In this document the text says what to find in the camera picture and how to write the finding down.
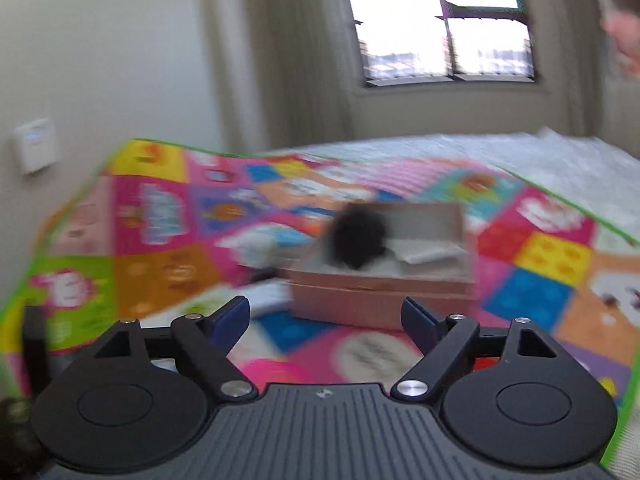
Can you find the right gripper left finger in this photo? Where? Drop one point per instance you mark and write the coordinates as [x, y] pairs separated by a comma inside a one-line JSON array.
[[202, 346]]

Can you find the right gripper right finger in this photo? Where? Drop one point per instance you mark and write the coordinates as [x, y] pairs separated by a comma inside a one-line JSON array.
[[447, 344]]

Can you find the blue white tissue pack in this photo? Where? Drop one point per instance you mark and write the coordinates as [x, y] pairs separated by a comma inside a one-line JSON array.
[[265, 245]]

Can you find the white usb hub device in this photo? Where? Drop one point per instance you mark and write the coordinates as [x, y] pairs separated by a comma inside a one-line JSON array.
[[266, 297]]

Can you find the pink cardboard box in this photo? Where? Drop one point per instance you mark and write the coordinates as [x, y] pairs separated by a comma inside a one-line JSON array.
[[430, 256]]

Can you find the colourful cartoon play mat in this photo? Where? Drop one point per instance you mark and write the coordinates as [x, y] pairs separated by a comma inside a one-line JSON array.
[[139, 240]]

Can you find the black plush toy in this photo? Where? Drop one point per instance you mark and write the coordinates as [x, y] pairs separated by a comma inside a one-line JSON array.
[[357, 236]]

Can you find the beige curtain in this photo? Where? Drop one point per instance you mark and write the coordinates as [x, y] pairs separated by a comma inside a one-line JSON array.
[[280, 71]]

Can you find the window with black bars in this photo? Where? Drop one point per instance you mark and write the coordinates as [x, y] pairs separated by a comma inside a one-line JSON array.
[[404, 42]]

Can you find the pink plush bunny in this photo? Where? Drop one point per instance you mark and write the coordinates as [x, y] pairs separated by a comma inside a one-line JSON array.
[[624, 30]]

